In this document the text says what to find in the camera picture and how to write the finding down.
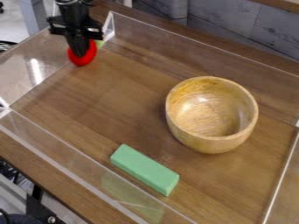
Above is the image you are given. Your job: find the clear acrylic tray enclosure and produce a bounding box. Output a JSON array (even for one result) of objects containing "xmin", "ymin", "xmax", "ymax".
[{"xmin": 0, "ymin": 12, "xmax": 299, "ymax": 224}]

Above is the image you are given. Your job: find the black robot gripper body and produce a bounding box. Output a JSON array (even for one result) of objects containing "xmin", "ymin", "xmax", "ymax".
[{"xmin": 47, "ymin": 0, "xmax": 105, "ymax": 40}]

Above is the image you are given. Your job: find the black clamp under table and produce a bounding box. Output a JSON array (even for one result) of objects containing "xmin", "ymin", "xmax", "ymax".
[{"xmin": 0, "ymin": 186, "xmax": 69, "ymax": 224}]

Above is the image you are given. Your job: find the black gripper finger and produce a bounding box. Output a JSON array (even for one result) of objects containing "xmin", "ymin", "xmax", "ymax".
[{"xmin": 67, "ymin": 35, "xmax": 93, "ymax": 58}]

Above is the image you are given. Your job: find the red plush fruit green leaf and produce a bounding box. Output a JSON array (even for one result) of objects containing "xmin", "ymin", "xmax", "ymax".
[{"xmin": 67, "ymin": 39, "xmax": 106, "ymax": 67}]

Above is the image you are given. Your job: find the green rectangular block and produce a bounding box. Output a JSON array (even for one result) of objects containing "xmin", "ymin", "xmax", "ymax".
[{"xmin": 110, "ymin": 144, "xmax": 181, "ymax": 196}]

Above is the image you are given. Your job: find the round wooden bowl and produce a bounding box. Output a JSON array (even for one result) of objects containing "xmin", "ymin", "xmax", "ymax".
[{"xmin": 165, "ymin": 76, "xmax": 259, "ymax": 154}]

